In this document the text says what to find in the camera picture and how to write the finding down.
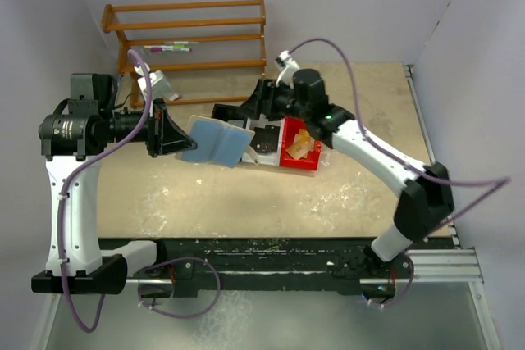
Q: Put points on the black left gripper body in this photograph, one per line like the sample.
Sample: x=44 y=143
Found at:
x=155 y=129

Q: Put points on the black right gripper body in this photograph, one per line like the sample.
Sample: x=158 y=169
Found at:
x=262 y=97

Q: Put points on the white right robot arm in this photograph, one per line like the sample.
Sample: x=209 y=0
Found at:
x=424 y=191

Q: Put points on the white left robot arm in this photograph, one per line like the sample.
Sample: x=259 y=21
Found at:
x=74 y=140

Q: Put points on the black VIP cards stack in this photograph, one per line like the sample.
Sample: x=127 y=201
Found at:
x=266 y=139

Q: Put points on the gold VIP cards stack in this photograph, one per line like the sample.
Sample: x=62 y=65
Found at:
x=303 y=144

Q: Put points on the black plastic bin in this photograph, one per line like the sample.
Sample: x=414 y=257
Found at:
x=229 y=114

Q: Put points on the red plastic bin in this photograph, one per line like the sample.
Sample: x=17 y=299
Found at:
x=310 y=163

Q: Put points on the white plastic bin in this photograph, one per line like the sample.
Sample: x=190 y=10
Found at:
x=271 y=159

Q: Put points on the pink marker pen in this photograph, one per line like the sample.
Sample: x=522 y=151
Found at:
x=164 y=48

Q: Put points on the green marker pen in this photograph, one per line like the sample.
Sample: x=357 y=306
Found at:
x=181 y=43

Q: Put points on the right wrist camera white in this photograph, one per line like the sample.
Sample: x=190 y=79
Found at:
x=286 y=66

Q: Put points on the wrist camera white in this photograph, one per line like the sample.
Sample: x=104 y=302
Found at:
x=286 y=66
x=161 y=87

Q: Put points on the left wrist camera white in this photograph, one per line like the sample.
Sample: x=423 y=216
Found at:
x=161 y=87

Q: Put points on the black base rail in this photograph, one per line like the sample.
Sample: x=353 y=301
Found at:
x=337 y=265

